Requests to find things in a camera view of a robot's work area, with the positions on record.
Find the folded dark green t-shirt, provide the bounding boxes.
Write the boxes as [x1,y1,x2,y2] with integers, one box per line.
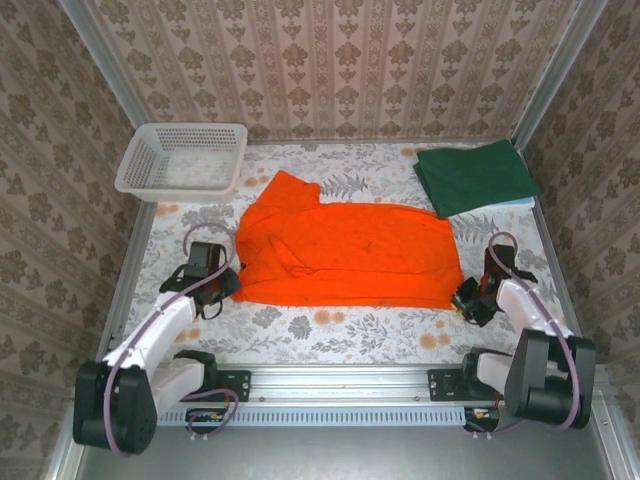
[412,138,541,220]

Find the aluminium table side rail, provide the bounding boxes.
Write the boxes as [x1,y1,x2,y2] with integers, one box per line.
[530,204,591,364]
[93,202,157,366]

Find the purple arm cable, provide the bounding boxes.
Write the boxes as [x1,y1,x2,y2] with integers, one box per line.
[464,231,587,441]
[102,222,240,457]

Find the floral tablecloth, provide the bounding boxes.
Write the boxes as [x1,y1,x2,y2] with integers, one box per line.
[115,142,581,365]

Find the folded light blue t-shirt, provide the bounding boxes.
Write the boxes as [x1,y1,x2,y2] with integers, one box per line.
[487,195,534,210]

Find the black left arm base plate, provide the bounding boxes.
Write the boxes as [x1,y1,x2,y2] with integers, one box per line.
[199,369,252,403]

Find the orange t-shirt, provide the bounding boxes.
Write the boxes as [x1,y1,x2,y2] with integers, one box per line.
[229,169,465,310]

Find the thin aluminium rail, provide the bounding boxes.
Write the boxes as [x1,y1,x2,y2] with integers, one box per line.
[247,135,516,147]

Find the grey metal sheet panel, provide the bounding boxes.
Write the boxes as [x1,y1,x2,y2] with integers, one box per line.
[74,404,616,480]

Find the wide aluminium frame rail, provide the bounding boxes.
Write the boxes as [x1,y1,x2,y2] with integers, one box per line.
[74,363,614,401]

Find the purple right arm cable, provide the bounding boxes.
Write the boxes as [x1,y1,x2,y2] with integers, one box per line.
[464,231,587,441]

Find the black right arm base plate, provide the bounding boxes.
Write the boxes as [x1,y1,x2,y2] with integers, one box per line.
[427,368,506,402]

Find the white perforated plastic basket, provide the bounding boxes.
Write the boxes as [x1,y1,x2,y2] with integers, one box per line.
[113,122,250,204]

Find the slotted grey cable duct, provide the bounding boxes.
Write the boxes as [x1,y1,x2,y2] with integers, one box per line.
[157,405,469,427]

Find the aluminium frame post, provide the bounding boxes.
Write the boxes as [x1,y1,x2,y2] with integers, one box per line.
[57,0,151,126]
[512,0,609,149]

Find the aluminium lower frame rail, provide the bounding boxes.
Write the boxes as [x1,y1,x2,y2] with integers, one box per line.
[42,399,94,480]
[592,399,634,480]

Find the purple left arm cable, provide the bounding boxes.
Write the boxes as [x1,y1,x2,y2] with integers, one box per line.
[102,222,240,457]

